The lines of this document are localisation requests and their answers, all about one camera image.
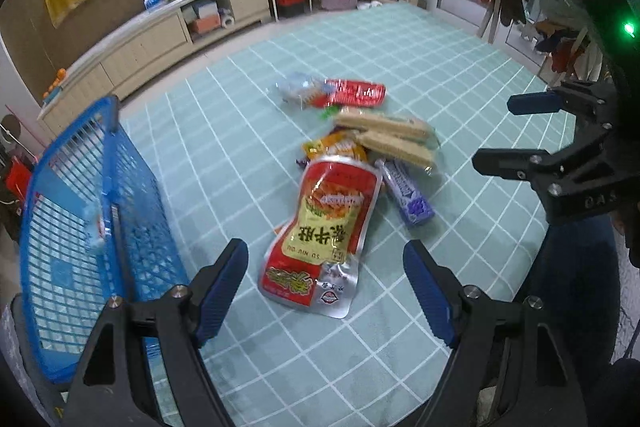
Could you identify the tan wafer packet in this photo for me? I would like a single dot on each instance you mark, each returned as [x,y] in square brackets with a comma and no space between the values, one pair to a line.
[400,149]
[380,122]

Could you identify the blue plastic basket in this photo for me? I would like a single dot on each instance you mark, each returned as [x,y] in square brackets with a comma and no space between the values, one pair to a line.
[135,207]

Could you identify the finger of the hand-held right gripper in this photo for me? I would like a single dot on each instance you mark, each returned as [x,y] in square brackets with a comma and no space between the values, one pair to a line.
[532,103]
[505,162]

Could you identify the small green wrapper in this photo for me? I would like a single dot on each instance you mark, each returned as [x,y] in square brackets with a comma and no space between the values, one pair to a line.
[328,111]

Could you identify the white slippers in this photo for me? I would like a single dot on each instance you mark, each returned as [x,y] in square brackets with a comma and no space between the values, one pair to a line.
[369,4]

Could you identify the red and clear snack packet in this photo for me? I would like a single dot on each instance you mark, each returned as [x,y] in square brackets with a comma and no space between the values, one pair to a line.
[350,92]

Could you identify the teal checked mat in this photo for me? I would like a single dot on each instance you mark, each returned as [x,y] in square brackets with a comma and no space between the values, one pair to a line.
[250,107]

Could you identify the standing fan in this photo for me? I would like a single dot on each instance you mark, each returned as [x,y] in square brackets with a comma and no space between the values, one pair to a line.
[9,127]

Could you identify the purple snack packet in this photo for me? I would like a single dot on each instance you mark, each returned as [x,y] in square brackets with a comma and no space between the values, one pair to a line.
[407,197]

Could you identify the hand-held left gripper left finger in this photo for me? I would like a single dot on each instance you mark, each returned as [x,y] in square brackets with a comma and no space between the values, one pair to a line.
[222,287]

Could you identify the long cream cabinet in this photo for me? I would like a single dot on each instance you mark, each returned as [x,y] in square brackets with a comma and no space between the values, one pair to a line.
[150,42]

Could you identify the white paper roll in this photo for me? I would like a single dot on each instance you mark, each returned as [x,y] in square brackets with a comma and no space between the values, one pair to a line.
[227,18]

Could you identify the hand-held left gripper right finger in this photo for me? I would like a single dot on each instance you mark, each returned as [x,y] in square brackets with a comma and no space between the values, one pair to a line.
[430,292]

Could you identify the oranges on plate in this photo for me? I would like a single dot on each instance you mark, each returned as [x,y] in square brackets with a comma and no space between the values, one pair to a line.
[59,79]

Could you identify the red bag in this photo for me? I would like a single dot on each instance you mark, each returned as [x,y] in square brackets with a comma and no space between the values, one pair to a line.
[17,179]

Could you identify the orange snack pouch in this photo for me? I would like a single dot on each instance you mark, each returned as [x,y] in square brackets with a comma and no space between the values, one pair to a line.
[340,147]

